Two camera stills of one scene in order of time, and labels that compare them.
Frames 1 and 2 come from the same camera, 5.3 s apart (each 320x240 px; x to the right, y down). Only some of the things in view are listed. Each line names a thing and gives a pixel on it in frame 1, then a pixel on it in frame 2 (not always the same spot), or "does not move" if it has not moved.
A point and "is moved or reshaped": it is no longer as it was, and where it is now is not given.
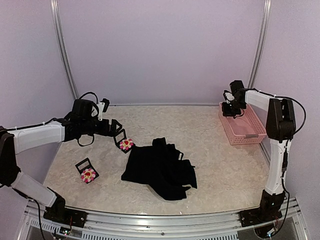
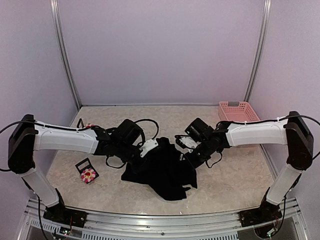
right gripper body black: [233, 109] → [205, 152]
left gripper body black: [88, 127] → [124, 151]
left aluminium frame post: [54, 4] does not move
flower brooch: [126, 144] is moved or reshaped
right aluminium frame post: [266, 27] does not move
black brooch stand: [118, 143] is moved or reshaped
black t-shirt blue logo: [161, 166] does not move
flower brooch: [88, 175] does not move
